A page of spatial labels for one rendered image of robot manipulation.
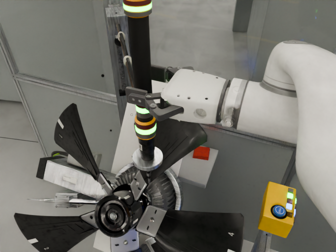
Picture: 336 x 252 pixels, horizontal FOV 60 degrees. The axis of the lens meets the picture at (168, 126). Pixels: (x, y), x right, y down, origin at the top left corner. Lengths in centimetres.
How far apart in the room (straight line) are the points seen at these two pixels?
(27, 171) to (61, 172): 169
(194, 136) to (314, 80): 45
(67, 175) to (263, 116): 82
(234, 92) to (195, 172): 98
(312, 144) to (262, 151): 118
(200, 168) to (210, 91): 98
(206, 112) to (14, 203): 229
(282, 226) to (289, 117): 69
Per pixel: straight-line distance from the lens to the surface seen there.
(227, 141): 153
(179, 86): 50
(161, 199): 97
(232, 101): 47
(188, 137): 78
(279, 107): 46
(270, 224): 111
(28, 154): 297
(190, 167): 144
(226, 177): 173
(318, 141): 36
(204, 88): 49
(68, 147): 102
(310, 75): 38
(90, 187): 108
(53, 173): 116
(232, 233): 87
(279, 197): 114
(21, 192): 268
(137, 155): 68
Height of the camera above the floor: 195
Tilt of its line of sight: 41 degrees down
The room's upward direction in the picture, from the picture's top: straight up
